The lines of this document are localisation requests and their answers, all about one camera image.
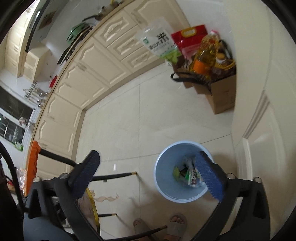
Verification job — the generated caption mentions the green electric cooker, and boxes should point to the green electric cooker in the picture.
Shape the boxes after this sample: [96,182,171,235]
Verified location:
[66,22,89,45]

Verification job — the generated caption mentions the upper kitchen cabinets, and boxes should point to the upper kitchen cabinets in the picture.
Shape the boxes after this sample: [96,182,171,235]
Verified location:
[4,12,50,83]

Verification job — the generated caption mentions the red gift box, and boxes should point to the red gift box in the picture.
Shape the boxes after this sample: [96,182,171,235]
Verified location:
[171,25,208,60]

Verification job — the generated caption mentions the grey slipper foot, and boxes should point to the grey slipper foot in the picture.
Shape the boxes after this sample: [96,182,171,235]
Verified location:
[163,213,187,241]
[133,218,151,241]

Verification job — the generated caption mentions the red basin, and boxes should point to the red basin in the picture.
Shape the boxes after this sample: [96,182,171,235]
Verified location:
[49,75,58,88]

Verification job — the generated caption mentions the blue trash bin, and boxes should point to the blue trash bin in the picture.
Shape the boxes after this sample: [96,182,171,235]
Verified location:
[154,141,213,203]

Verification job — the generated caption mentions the grey slipper left foot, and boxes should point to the grey slipper left foot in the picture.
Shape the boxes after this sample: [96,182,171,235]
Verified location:
[133,218,151,241]

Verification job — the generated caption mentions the green snack packet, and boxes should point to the green snack packet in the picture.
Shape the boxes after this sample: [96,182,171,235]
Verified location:
[173,166,182,181]

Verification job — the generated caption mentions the cooking oil bottle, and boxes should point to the cooking oil bottle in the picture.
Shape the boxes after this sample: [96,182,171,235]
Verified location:
[191,30,220,76]

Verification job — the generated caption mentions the orange round table cloth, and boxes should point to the orange round table cloth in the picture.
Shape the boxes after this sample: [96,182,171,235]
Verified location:
[24,141,41,196]

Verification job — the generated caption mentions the lower kitchen cabinets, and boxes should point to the lower kitchen cabinets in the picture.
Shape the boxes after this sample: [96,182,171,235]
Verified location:
[33,1,189,159]

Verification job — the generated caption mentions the rice bag white green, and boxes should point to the rice bag white green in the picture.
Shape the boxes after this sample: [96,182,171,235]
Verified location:
[135,17,182,64]

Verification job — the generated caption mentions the green dish soap bottle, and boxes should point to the green dish soap bottle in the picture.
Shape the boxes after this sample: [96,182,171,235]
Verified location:
[14,142,23,152]

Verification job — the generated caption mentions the range hood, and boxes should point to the range hood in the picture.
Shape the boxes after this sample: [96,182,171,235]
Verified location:
[25,0,58,53]

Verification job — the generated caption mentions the steel pan with lid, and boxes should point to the steel pan with lid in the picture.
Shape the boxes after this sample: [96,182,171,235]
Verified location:
[82,6,108,22]

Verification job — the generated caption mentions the brown cardboard box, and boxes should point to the brown cardboard box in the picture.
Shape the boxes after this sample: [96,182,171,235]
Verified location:
[171,57,236,114]

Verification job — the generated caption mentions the grey slipper right foot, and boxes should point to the grey slipper right foot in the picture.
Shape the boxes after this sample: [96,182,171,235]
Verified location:
[163,213,187,241]

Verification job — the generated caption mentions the kitchen cabinets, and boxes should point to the kitchen cabinets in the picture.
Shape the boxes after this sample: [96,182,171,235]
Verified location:
[33,1,189,159]
[4,12,50,83]

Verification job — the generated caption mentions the hanging utensil rack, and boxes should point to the hanging utensil rack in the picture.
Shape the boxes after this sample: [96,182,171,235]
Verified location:
[23,81,50,108]

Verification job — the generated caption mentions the window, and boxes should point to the window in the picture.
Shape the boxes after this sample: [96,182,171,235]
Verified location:
[0,87,33,145]

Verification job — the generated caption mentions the cream door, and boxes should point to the cream door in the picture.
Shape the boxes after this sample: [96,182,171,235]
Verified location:
[236,13,295,237]

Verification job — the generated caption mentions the juice carton box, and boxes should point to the juice carton box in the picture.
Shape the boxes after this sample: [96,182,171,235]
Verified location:
[185,158,204,188]

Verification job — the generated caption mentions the gas stove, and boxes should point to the gas stove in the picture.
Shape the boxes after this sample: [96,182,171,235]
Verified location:
[57,28,92,65]

